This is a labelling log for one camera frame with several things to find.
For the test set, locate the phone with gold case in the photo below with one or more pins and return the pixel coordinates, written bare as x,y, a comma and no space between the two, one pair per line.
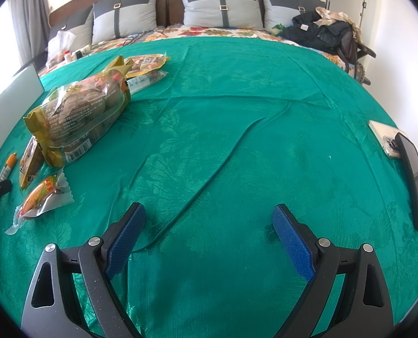
383,135

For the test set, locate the small white bottle red cap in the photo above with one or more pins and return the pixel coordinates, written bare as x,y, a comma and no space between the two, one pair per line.
67,57

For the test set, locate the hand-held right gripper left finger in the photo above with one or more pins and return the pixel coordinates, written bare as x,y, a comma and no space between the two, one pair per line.
126,243

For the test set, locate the yellow peanut bag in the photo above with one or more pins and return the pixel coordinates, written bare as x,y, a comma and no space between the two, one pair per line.
147,61

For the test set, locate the black bag with clothes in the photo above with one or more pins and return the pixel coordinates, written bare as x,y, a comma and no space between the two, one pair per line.
314,35

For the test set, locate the orange snack clear wrapper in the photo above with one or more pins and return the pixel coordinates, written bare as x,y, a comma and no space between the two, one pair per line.
41,193

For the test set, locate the black phone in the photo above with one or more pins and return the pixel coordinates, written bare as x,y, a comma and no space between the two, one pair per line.
415,179

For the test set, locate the large bag of brown eggs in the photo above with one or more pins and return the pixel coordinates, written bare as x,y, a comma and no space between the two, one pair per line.
78,112

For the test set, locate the grey curtain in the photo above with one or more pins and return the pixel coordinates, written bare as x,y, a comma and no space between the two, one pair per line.
36,7

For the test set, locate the white board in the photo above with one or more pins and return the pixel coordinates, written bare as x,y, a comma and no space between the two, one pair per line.
15,91

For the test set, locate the white power strip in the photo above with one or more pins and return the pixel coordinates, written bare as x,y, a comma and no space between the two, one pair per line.
81,53

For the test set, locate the floral bed sheet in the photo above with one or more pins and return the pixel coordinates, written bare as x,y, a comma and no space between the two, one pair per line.
223,32

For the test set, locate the grey pillows row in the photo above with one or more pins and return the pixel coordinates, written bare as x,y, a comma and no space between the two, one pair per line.
166,0

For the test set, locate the beige scarf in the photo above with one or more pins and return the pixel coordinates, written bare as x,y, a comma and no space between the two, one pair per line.
330,16

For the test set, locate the orange marker pen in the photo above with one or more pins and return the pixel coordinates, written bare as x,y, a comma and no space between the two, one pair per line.
8,165

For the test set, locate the long clear snack packet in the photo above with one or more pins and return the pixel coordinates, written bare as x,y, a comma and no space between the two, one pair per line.
147,80

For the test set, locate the dark chair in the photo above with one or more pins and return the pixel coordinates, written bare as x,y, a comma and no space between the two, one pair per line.
367,51

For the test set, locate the small brown snack packet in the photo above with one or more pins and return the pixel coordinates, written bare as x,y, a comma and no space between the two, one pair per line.
31,162

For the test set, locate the green blanket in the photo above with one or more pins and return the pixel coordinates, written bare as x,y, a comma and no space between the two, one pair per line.
230,130

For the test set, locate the green cloth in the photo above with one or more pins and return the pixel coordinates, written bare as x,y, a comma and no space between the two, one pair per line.
278,29

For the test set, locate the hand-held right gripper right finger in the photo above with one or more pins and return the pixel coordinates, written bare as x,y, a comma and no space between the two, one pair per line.
293,243

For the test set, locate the clear plastic bag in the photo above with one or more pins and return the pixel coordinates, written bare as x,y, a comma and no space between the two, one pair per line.
59,47

